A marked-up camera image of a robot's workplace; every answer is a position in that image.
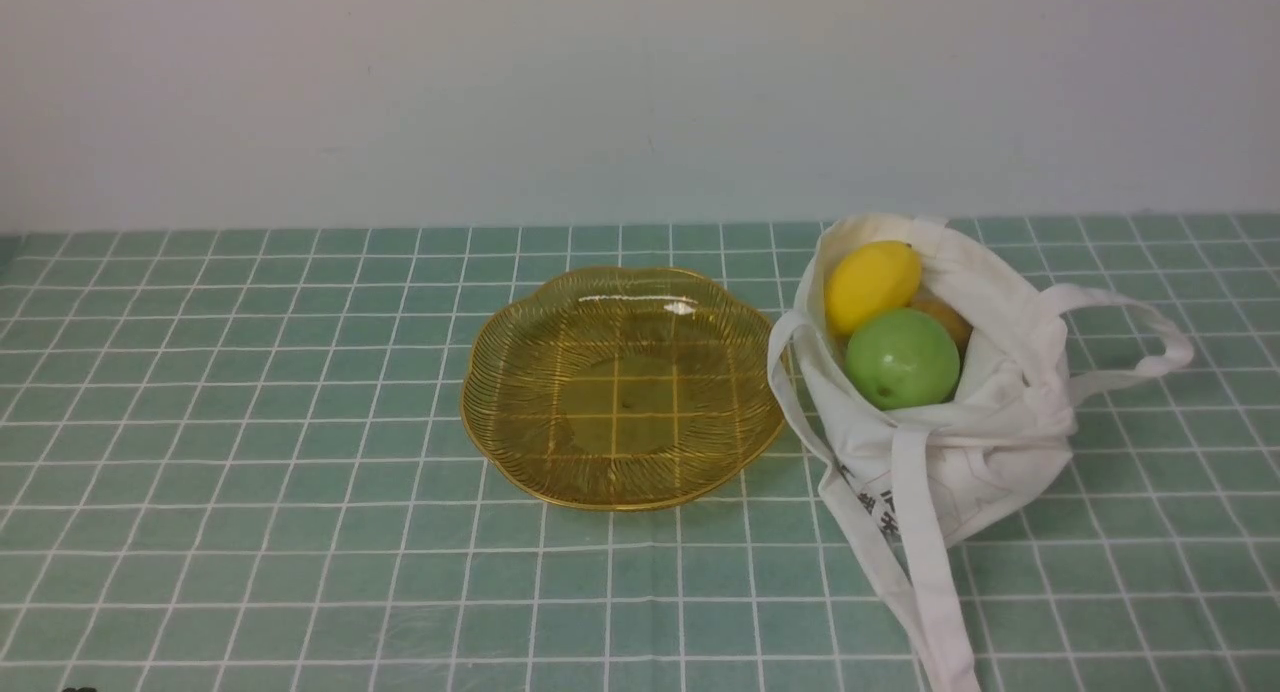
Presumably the green apple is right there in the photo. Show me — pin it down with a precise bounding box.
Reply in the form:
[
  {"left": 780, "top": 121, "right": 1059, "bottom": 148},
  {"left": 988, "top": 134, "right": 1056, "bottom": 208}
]
[{"left": 845, "top": 308, "right": 961, "bottom": 411}]

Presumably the brown kiwi fruit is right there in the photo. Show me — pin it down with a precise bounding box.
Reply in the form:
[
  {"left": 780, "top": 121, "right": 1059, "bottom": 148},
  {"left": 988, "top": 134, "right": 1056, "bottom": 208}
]
[{"left": 909, "top": 290, "right": 974, "bottom": 358}]

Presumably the white cloth tote bag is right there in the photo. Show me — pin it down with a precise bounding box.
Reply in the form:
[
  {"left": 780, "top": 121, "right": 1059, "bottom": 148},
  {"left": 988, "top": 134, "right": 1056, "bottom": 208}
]
[{"left": 767, "top": 214, "right": 1194, "bottom": 691}]

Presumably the yellow lemon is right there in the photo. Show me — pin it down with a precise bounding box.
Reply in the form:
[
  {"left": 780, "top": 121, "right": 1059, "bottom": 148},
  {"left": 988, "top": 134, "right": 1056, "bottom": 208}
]
[{"left": 824, "top": 240, "right": 923, "bottom": 338}]

